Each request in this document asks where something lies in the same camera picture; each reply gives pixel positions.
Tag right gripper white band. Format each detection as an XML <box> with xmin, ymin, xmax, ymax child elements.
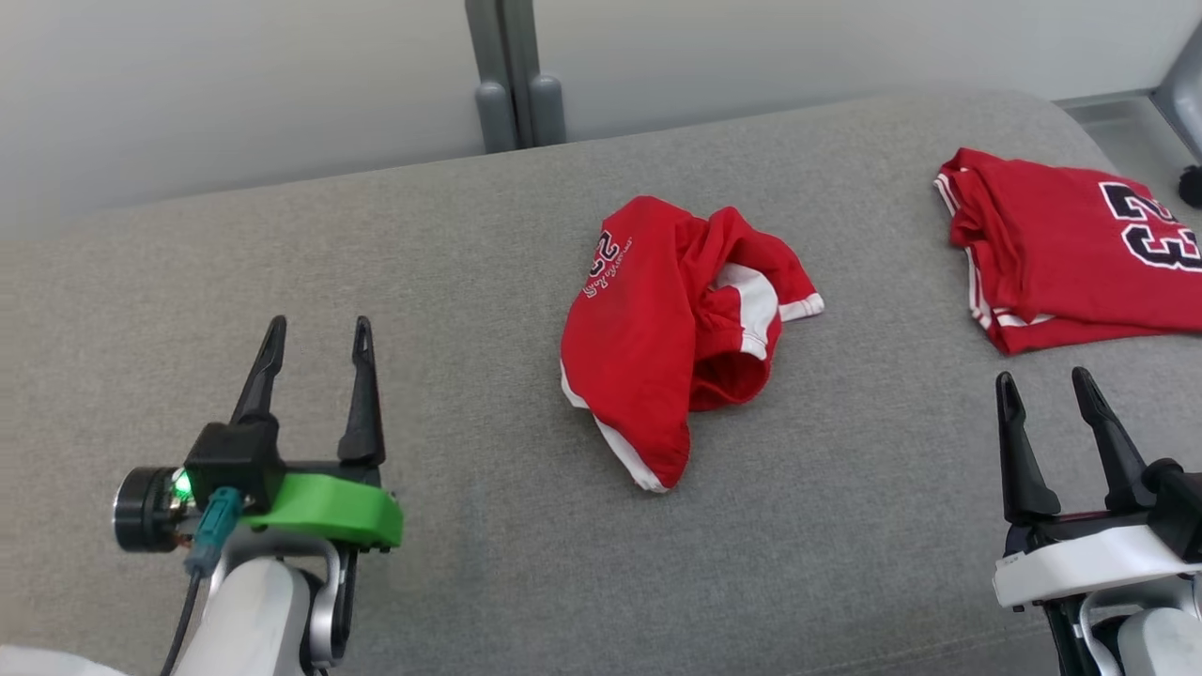
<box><xmin>994</xmin><ymin>366</ymin><xmax>1202</xmax><ymax>609</ymax></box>

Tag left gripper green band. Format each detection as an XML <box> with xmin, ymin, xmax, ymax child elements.
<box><xmin>230</xmin><ymin>315</ymin><xmax>405</xmax><ymax>550</ymax></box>

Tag red white jersey shirt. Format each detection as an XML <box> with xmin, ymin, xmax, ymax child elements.
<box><xmin>934</xmin><ymin>147</ymin><xmax>1202</xmax><ymax>356</ymax></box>
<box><xmin>561</xmin><ymin>195</ymin><xmax>825</xmax><ymax>494</ymax></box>

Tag grey fabric sofa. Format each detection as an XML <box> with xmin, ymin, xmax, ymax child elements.
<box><xmin>0</xmin><ymin>89</ymin><xmax>1202</xmax><ymax>676</ymax></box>

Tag grey baseboard strip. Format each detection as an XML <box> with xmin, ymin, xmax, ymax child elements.
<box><xmin>1056</xmin><ymin>89</ymin><xmax>1165</xmax><ymax>110</ymax></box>

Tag grey chair leg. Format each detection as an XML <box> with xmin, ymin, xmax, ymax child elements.
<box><xmin>1150</xmin><ymin>19</ymin><xmax>1202</xmax><ymax>161</ymax></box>

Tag left cable with teal connector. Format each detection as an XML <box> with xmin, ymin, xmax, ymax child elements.
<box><xmin>169</xmin><ymin>486</ymin><xmax>245</xmax><ymax>676</ymax></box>

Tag grey partition post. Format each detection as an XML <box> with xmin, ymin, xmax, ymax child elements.
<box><xmin>465</xmin><ymin>0</ymin><xmax>567</xmax><ymax>154</ymax></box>

